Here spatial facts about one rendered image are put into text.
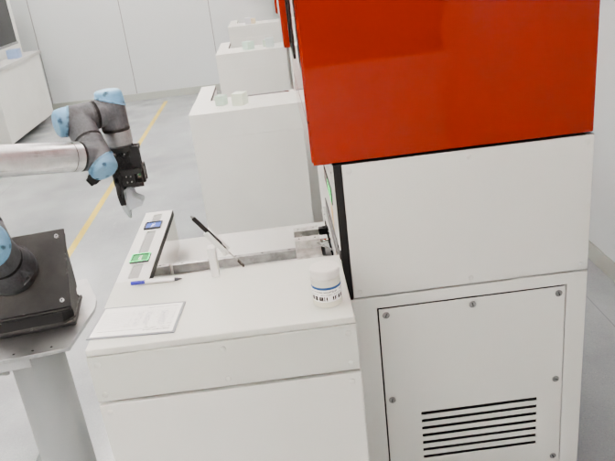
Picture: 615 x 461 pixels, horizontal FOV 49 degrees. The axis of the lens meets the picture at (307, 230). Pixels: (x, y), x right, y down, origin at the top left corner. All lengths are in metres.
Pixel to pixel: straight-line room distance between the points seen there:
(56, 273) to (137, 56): 8.08
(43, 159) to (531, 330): 1.42
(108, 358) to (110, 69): 8.67
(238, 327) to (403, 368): 0.67
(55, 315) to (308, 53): 1.03
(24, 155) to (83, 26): 8.49
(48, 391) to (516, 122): 1.56
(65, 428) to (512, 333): 1.40
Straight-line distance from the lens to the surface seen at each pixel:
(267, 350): 1.60
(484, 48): 1.79
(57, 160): 1.73
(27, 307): 2.10
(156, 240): 2.18
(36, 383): 2.23
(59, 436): 2.33
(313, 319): 1.57
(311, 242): 2.13
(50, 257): 2.13
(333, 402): 1.69
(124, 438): 1.77
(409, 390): 2.13
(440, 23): 1.76
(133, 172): 1.93
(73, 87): 10.32
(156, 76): 10.06
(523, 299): 2.06
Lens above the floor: 1.75
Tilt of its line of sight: 23 degrees down
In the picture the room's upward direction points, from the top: 7 degrees counter-clockwise
